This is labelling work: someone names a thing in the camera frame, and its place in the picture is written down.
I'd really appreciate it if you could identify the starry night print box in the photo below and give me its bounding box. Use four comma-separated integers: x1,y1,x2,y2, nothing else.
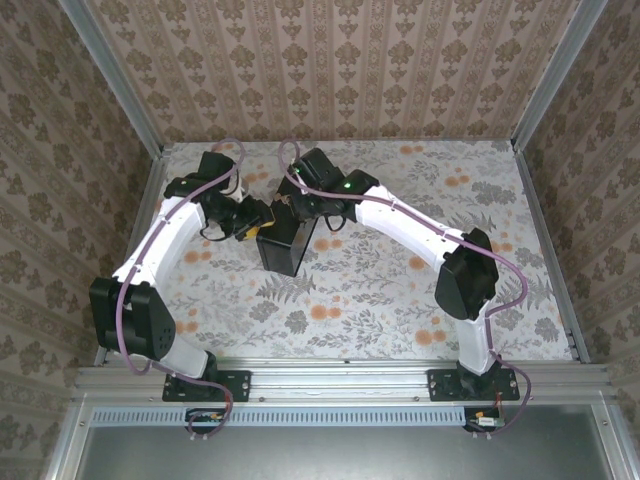
255,174,321,279

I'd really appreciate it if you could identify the small connector board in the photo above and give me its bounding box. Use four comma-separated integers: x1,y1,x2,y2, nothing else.
464,407,506,432
185,407,226,434

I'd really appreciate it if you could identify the grey metal sheet panel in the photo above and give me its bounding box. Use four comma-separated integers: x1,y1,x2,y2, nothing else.
74,405,616,480

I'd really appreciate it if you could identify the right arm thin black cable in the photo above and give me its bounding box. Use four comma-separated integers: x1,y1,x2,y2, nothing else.
323,211,352,233

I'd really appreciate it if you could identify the aluminium table side rail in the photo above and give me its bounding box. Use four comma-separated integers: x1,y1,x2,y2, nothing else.
94,147,174,366
513,144,591,364

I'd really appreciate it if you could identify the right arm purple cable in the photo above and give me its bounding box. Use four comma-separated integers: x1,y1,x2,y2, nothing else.
277,139,534,441

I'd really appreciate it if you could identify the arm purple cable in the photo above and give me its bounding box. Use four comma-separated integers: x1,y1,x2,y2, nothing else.
277,139,534,441
114,138,246,444

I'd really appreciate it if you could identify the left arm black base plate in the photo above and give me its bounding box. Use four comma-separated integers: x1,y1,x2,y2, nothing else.
162,369,251,404

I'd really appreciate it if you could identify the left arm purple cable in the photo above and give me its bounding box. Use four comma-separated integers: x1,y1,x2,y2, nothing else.
114,138,246,444

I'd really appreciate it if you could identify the aluminium frame post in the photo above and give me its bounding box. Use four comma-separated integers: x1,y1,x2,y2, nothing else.
512,0,609,151
59,0,166,157

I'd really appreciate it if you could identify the aluminium mounting rail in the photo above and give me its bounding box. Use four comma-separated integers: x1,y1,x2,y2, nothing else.
74,357,614,404

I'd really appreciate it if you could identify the grey slotted cable duct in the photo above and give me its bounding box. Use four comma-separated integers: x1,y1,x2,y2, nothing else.
92,405,474,427

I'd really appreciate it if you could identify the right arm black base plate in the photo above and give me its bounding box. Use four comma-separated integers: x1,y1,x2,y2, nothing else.
427,368,520,402

